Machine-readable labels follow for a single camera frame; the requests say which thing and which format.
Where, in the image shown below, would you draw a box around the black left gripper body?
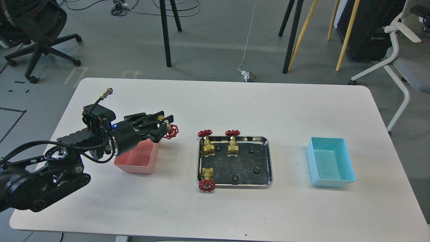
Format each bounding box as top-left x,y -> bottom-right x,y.
113,121 -> 158,156

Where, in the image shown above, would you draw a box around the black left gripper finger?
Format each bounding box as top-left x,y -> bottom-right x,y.
123,111 -> 174,125
148,124 -> 168,144

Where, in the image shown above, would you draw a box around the brass valve red handle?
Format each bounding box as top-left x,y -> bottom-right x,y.
157,115 -> 179,139

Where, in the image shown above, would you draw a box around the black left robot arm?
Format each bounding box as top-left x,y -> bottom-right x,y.
1,106 -> 174,212

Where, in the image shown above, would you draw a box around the pink plastic box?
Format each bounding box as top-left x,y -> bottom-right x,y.
114,139 -> 160,174

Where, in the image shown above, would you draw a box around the brass valve top left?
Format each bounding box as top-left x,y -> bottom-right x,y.
198,130 -> 215,157

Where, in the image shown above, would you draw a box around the brass valve bottom left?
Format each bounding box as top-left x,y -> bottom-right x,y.
199,167 -> 216,192

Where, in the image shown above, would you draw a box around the brass valve top middle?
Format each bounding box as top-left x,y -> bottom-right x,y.
225,130 -> 241,157

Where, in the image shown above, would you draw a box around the blue plastic box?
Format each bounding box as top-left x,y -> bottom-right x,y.
306,137 -> 356,188

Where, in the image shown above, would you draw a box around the metal tray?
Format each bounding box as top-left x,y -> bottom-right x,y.
198,136 -> 273,188

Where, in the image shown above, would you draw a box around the white power adapter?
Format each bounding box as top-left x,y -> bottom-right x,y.
241,70 -> 258,82

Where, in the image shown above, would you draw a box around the black tripod legs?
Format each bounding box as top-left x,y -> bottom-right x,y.
278,0 -> 304,74
158,0 -> 182,68

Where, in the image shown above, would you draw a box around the black office chair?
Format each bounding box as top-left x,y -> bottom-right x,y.
1,0 -> 82,84

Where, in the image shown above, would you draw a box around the black tripod legs right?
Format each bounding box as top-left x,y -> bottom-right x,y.
278,0 -> 304,74

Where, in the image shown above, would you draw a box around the black cabinet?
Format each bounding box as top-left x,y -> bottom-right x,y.
345,0 -> 405,62

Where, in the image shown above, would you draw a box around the yellow wooden easel legs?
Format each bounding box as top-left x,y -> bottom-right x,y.
288,0 -> 360,72

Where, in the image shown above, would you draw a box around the white office chair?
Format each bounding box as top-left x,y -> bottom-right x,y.
349,0 -> 430,133

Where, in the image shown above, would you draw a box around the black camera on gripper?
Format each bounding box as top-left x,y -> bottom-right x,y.
82,88 -> 116,134

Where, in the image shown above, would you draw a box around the white cable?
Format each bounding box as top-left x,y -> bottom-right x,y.
237,0 -> 257,73

